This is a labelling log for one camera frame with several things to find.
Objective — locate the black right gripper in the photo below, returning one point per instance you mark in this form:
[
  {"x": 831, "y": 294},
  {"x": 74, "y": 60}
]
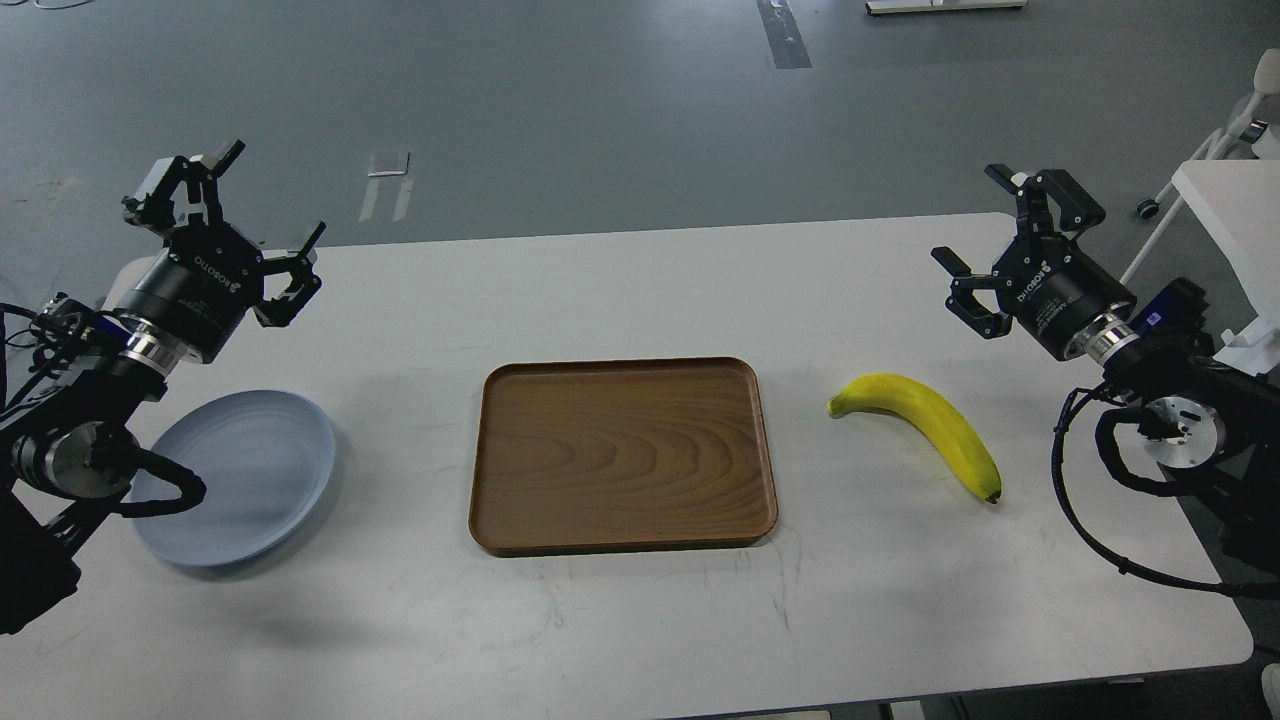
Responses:
[{"x": 1042, "y": 280}]

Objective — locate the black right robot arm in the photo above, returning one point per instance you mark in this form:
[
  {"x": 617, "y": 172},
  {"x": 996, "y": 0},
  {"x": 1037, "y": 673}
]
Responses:
[{"x": 1179, "y": 422}]

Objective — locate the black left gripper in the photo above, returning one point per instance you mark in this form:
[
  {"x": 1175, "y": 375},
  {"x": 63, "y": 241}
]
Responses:
[{"x": 199, "y": 287}]

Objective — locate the brown wooden tray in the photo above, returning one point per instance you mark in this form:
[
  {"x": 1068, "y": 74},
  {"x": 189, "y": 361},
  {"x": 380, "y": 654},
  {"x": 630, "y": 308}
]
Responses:
[{"x": 622, "y": 456}]

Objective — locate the yellow banana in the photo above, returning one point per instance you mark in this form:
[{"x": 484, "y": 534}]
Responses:
[{"x": 949, "y": 432}]

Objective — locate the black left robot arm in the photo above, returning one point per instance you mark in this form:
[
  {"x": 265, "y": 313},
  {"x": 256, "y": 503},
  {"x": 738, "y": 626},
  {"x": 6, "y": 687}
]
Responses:
[{"x": 69, "y": 460}]

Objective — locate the white board on floor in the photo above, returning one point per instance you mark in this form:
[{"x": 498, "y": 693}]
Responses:
[{"x": 903, "y": 7}]

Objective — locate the white rolling cart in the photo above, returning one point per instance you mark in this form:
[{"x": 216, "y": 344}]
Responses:
[{"x": 1249, "y": 133}]

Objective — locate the light blue plate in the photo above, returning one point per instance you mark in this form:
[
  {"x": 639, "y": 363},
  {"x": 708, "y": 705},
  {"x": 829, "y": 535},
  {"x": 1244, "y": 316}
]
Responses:
[{"x": 266, "y": 458}]

